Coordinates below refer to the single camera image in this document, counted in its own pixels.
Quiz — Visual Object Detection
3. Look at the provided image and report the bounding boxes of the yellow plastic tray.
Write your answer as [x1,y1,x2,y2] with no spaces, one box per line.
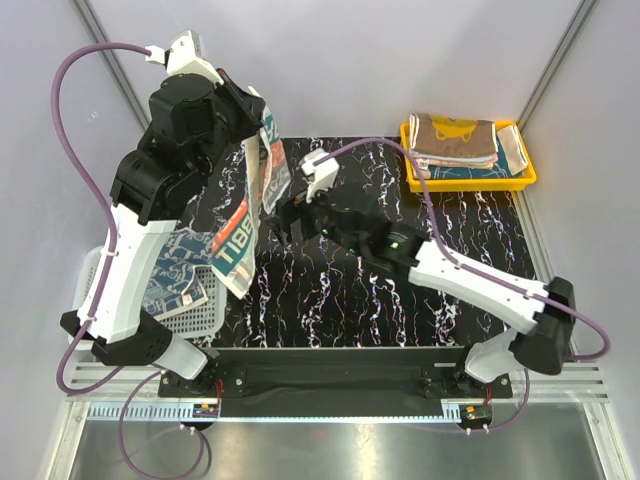
[399,120,537,193]

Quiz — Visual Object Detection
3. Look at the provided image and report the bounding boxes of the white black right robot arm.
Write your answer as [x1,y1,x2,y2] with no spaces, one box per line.
[267,185,575,397]

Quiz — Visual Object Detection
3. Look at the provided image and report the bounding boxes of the light blue white towel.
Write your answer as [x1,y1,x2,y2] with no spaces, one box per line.
[410,150,498,158]

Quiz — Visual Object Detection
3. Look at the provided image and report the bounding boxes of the aluminium frame rail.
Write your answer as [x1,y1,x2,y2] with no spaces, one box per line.
[91,364,609,403]

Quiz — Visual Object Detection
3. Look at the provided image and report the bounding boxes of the left orange connector box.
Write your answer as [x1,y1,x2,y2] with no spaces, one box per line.
[193,403,220,419]

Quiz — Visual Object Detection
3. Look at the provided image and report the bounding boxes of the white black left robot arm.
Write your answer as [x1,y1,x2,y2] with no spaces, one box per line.
[60,73,266,396]

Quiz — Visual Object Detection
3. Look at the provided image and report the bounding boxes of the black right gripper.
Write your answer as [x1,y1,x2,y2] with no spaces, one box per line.
[264,176,366,258]

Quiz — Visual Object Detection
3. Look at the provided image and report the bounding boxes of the white plastic laundry basket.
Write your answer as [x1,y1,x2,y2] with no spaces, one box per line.
[71,246,227,339]

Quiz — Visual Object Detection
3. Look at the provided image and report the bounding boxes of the striped rabbit text towel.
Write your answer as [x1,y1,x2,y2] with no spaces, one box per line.
[212,107,291,299]

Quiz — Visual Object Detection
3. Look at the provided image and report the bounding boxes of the right orange connector box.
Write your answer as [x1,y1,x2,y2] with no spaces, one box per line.
[461,404,493,426]

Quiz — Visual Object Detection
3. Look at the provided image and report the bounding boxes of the blue white patterned towel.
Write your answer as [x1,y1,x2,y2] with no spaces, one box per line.
[142,228,214,320]

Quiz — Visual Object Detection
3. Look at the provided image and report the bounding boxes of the yellow brown bear towel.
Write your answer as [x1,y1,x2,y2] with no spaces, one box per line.
[409,113,498,157]

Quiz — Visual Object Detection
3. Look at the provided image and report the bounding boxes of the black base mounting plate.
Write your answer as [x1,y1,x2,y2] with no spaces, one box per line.
[157,347,514,400]

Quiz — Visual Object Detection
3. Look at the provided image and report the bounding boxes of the orange connector box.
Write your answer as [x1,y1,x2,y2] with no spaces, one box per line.
[193,403,220,419]
[461,404,493,426]

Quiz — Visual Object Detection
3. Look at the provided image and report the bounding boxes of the pink white rabbit towel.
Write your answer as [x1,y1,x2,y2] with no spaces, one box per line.
[412,153,498,169]

